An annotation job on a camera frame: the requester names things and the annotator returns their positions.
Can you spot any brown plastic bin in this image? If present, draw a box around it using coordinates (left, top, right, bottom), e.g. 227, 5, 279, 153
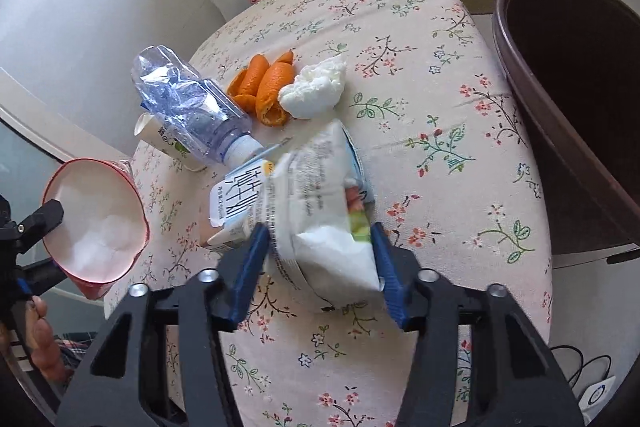
492, 0, 640, 265

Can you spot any person's left hand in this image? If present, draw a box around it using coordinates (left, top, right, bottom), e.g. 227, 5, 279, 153
22, 297, 76, 383

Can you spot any white drink carton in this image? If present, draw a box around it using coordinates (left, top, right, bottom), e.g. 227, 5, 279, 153
200, 157, 281, 258

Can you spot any floral tablecloth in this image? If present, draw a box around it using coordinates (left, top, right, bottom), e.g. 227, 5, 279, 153
102, 0, 553, 427

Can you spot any black cable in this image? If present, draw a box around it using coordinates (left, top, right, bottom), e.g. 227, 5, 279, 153
550, 346, 613, 389

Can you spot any red paper cup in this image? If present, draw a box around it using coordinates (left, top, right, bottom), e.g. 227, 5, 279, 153
41, 158, 151, 300

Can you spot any plaid clothing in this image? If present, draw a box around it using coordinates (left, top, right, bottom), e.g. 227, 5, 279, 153
54, 332, 98, 378

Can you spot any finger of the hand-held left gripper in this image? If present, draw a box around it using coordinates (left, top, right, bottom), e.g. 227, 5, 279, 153
15, 257, 68, 298
14, 199, 66, 254

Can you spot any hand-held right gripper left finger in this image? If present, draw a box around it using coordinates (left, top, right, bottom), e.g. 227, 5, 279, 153
55, 223, 271, 427

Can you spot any white tissue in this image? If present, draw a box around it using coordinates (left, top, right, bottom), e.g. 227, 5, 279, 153
277, 59, 348, 120

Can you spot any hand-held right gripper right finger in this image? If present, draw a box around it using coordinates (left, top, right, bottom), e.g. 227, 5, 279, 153
370, 222, 586, 427

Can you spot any small paper cup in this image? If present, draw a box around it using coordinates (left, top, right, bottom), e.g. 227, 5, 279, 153
134, 113, 208, 172

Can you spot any white snack packet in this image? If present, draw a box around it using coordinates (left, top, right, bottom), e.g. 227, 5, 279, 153
267, 119, 383, 308

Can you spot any crushed clear plastic bottle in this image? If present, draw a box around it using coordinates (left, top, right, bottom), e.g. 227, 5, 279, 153
131, 46, 266, 168

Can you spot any white charger device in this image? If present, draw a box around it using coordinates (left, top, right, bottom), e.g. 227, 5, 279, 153
580, 374, 618, 419

